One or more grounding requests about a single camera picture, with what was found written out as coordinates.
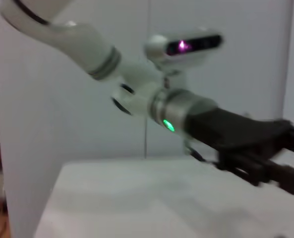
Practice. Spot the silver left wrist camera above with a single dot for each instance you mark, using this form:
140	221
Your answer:
186	57

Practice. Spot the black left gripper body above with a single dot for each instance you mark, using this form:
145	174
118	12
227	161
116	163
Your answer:
236	131

